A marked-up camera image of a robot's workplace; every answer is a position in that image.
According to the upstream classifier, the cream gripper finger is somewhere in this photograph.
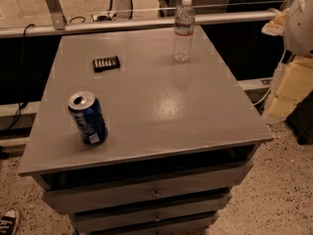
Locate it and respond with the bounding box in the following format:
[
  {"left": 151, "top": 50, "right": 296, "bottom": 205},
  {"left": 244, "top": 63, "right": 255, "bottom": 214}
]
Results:
[
  {"left": 261, "top": 8, "right": 290, "bottom": 36},
  {"left": 265, "top": 58, "right": 313, "bottom": 120}
]

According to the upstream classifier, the blue pepsi can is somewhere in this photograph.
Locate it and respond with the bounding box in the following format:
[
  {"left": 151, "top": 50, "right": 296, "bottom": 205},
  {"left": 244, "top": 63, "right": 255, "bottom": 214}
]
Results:
[{"left": 67, "top": 91, "right": 108, "bottom": 145}]

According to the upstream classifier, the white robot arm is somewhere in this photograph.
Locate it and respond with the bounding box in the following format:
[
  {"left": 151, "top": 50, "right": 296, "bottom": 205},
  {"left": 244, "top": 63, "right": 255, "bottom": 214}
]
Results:
[{"left": 262, "top": 0, "right": 313, "bottom": 124}]

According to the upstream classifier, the grey metal railing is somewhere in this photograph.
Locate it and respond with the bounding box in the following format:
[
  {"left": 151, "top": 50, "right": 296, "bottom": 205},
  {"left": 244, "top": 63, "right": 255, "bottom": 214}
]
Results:
[{"left": 0, "top": 9, "right": 279, "bottom": 38}]

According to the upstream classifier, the clear plastic water bottle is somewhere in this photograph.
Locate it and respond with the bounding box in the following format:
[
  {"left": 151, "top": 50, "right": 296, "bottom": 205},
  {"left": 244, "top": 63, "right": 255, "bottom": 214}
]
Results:
[{"left": 173, "top": 0, "right": 196, "bottom": 63}]

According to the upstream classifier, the grey drawer cabinet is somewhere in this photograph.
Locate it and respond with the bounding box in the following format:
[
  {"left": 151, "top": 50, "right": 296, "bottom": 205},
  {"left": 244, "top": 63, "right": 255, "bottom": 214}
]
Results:
[{"left": 20, "top": 28, "right": 272, "bottom": 235}]

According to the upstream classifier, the black and white sneaker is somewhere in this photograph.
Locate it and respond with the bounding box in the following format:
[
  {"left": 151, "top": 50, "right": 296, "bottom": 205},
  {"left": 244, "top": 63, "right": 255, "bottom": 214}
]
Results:
[{"left": 0, "top": 208, "right": 21, "bottom": 235}]

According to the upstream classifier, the white cable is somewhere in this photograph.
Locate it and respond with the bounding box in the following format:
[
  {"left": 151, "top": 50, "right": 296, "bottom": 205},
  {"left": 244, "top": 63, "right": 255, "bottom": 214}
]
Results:
[{"left": 252, "top": 49, "right": 288, "bottom": 107}]

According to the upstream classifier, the black cable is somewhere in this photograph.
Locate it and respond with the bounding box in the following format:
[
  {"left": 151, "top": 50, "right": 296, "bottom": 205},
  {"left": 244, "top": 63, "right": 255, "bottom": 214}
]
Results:
[{"left": 0, "top": 23, "right": 35, "bottom": 135}]

